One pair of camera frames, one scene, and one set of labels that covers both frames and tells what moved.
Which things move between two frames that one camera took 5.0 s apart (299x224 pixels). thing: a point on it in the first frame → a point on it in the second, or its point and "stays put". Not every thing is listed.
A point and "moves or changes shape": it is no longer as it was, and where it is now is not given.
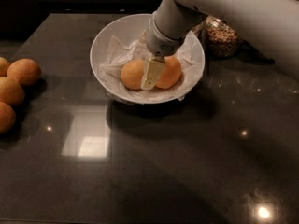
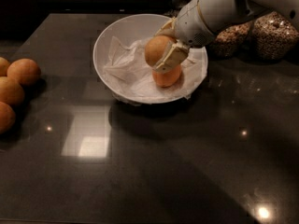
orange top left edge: [4, 66] stays put
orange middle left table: [11, 91] stays put
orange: [132, 74] moves or changes shape
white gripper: [159, 43] → [191, 26]
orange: [171, 73] stays put
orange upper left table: [26, 71] stays put
